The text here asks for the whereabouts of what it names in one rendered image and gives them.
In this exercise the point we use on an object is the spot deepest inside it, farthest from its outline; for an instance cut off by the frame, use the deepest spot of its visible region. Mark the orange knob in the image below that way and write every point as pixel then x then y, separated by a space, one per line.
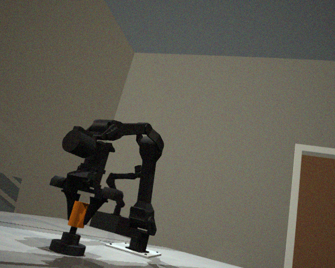
pixel 78 213

